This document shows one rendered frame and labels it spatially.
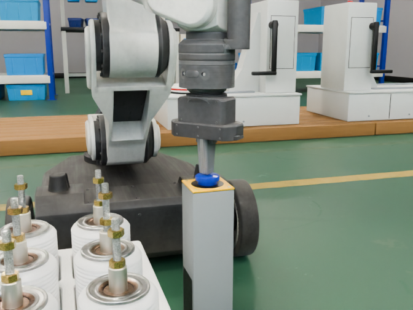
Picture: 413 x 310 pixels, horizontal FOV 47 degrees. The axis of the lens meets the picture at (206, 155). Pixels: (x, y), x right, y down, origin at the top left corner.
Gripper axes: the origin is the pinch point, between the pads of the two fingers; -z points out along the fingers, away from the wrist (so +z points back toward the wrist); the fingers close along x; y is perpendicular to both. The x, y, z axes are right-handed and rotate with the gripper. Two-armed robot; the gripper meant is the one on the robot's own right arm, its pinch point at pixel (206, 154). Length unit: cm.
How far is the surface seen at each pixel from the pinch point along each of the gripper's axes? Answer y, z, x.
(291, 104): 207, -16, -61
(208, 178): -1.5, -3.4, 1.2
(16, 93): 264, -30, -375
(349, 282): 39, -36, 16
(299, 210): 83, -36, -11
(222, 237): -1.3, -13.1, 3.7
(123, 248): -16.5, -11.0, -4.1
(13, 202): -26.7, -2.7, -13.8
